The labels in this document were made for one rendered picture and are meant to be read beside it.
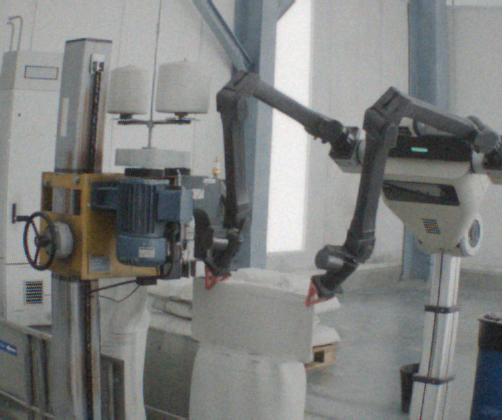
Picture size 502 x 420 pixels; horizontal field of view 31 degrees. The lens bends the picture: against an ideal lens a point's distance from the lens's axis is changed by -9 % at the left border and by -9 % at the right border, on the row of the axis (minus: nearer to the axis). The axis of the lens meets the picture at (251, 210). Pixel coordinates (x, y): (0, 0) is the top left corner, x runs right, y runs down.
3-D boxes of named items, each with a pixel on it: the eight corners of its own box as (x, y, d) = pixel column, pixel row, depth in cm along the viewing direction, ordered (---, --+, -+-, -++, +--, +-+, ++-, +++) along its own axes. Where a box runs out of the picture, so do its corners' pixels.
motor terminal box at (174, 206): (193, 230, 277) (195, 190, 276) (181, 232, 267) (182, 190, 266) (167, 228, 279) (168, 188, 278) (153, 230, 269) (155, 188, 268)
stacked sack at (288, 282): (326, 296, 660) (328, 275, 659) (286, 301, 627) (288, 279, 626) (254, 285, 704) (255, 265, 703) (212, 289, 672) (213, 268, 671)
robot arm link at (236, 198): (250, 95, 275) (228, 87, 282) (234, 99, 272) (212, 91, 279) (257, 230, 293) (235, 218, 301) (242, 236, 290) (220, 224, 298)
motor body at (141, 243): (177, 267, 277) (180, 180, 276) (138, 269, 265) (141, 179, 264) (142, 261, 287) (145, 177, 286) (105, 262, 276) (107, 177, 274)
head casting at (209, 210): (225, 259, 321) (229, 169, 320) (171, 262, 303) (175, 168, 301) (163, 250, 341) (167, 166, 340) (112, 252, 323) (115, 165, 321)
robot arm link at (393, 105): (401, 94, 235) (380, 77, 243) (379, 138, 240) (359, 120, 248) (501, 134, 261) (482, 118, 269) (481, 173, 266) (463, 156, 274)
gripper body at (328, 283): (307, 279, 270) (324, 262, 266) (329, 278, 277) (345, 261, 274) (319, 297, 267) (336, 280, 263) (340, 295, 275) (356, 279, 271)
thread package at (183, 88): (220, 117, 286) (223, 62, 285) (180, 114, 274) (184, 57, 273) (181, 117, 297) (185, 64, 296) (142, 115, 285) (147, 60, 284)
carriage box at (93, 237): (161, 276, 299) (165, 175, 297) (80, 280, 274) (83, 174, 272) (112, 266, 315) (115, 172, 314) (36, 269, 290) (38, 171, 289)
